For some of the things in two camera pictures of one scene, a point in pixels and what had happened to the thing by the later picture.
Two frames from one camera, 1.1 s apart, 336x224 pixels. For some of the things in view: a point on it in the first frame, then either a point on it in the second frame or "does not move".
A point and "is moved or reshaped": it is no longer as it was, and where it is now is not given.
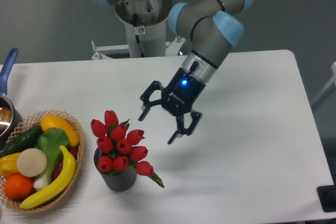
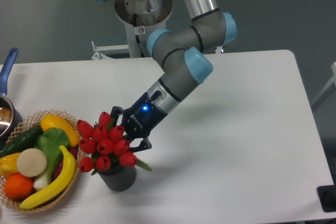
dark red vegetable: [74, 151] does not move
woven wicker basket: [25, 127] does not move
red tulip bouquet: [117, 147] is moved or reshaped
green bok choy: [52, 141] does not move
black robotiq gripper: [182, 93] to [142, 117]
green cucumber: [27, 140] does not move
